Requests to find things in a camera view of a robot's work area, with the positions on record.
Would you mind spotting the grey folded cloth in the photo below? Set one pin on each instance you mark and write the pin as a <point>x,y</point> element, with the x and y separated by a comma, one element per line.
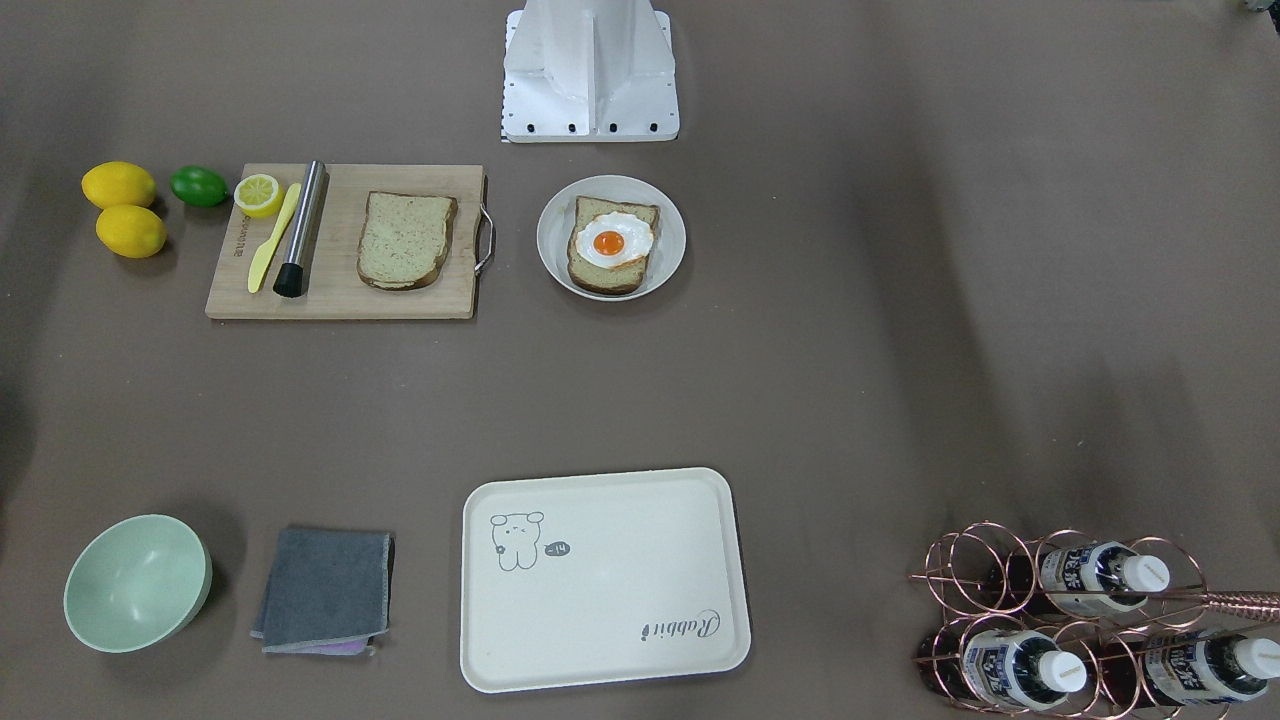
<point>327,593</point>

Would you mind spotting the cream rabbit tray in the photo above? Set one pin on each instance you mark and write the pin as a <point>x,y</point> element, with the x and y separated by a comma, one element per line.
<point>601,578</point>

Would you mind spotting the bread slice bottom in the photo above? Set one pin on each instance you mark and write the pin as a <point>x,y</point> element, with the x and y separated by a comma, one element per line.
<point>614,282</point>

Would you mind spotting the bread slice top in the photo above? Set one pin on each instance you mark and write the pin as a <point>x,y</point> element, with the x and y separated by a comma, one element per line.
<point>405,240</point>

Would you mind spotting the yellow lemon upper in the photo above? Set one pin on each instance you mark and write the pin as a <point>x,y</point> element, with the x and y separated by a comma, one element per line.
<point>115,183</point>

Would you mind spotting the white round plate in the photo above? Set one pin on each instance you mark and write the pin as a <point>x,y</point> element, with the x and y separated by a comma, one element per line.
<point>556,221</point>

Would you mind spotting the mint green bowl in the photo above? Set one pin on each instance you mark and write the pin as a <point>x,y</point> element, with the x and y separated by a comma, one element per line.
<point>137,583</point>

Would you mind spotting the steel muddler black tip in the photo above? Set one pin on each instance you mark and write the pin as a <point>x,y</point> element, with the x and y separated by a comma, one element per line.
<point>291,279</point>

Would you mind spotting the fried egg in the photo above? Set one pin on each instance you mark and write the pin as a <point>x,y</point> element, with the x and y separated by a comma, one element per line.
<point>611,240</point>

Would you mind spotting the copper wire bottle rack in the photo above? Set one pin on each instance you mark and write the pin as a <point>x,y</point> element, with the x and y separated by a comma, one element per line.
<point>1072,626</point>

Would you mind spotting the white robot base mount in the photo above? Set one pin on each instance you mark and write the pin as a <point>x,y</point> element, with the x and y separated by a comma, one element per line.
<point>589,72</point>

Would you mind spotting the yellow lemon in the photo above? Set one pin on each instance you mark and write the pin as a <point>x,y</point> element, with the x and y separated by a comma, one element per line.
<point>115,183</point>
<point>130,231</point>

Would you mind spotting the tea bottle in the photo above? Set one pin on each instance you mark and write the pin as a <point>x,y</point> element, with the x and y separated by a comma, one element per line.
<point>1189,669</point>
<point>1006,670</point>
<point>1088,581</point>

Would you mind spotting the yellow lemon lower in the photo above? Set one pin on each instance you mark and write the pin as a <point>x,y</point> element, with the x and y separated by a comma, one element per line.
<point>130,231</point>

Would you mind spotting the bread slice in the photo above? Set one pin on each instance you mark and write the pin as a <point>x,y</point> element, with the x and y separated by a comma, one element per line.
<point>405,240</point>
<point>614,282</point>

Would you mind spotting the wooden cutting board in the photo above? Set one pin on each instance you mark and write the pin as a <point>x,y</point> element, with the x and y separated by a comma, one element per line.
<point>334,291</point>

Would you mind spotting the tea bottle upper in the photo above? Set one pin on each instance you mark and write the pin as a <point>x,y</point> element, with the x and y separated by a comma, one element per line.
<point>1088,581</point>

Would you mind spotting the half cut lemon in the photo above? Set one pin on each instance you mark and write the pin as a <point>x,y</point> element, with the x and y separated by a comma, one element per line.
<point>259,196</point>

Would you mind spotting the yellow plastic knife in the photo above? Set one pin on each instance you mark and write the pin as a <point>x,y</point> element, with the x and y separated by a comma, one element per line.
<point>264,254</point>

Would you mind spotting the green lime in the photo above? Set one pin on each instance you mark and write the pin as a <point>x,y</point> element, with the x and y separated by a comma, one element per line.
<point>199,186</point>

